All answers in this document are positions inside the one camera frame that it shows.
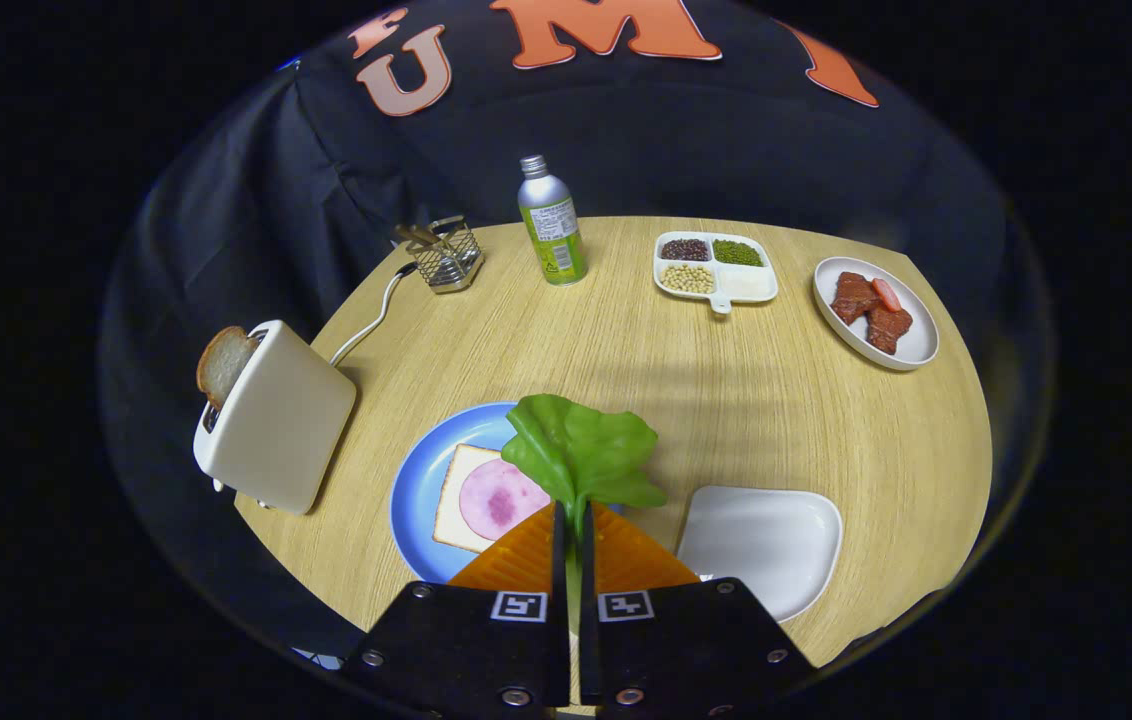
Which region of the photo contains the red-brown meat piece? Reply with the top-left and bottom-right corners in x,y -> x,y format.
831,272 -> 879,326
864,303 -> 914,356

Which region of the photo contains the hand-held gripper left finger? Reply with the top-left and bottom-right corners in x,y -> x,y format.
341,503 -> 572,716

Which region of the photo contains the white divided dish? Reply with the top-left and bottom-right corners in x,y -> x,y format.
653,231 -> 780,316

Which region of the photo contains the pink ham slice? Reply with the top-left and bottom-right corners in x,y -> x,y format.
459,458 -> 552,541

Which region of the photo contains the white bread slice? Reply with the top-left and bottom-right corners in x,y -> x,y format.
432,443 -> 557,554

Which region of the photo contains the white power cable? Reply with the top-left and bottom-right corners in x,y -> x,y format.
329,262 -> 419,369

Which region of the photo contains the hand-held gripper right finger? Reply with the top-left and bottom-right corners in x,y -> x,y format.
579,503 -> 817,716

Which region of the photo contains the green lettuce leaf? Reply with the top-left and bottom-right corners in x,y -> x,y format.
501,393 -> 669,601

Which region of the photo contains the silver bottle green label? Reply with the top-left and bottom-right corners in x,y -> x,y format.
517,154 -> 588,287

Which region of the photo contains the black backdrop cloth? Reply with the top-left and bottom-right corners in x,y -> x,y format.
101,0 -> 1057,661

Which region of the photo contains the blue round plate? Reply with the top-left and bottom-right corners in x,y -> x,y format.
389,402 -> 567,584

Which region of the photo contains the white round plate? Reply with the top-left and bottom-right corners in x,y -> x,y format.
813,256 -> 940,372

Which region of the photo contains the pile of yellow soybeans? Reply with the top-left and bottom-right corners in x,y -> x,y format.
661,263 -> 715,294

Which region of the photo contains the metal wire mesh basket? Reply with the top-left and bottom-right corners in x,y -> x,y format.
406,215 -> 485,295

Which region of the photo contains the toasted bread slice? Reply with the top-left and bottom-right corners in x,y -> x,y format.
196,325 -> 260,411

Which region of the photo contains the white toaster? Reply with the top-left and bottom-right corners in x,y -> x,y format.
193,320 -> 358,516

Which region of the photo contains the white square plate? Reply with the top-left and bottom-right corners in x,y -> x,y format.
676,485 -> 844,624

